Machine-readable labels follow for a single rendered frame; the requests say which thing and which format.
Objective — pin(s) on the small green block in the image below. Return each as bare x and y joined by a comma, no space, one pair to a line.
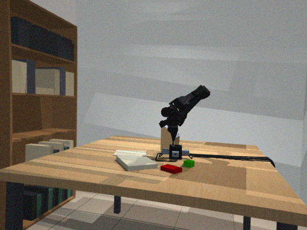
188,163

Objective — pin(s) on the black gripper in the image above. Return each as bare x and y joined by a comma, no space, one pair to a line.
173,127

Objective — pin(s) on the red rectangular block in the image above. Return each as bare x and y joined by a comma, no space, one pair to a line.
171,168

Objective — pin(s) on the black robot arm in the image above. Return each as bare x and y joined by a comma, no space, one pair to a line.
182,105

